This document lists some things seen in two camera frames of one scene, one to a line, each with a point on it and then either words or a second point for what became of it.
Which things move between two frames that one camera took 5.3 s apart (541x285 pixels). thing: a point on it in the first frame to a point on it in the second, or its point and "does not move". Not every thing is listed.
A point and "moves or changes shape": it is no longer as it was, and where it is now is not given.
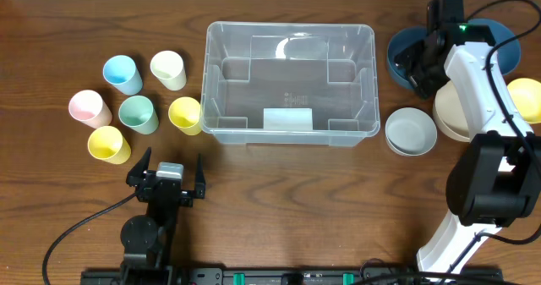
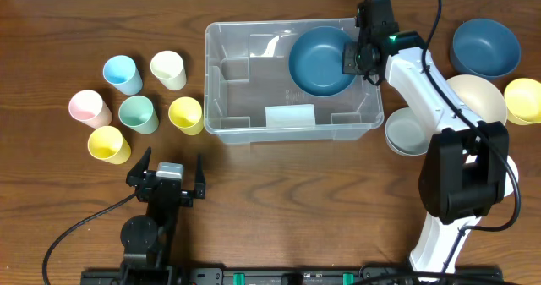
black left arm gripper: (137, 178) does not move
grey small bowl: (410, 131) does not move
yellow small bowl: (526, 94) does not move
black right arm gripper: (424, 87) to (350, 60)
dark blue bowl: (401, 40) moves or changes shape
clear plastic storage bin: (289, 84) does not move
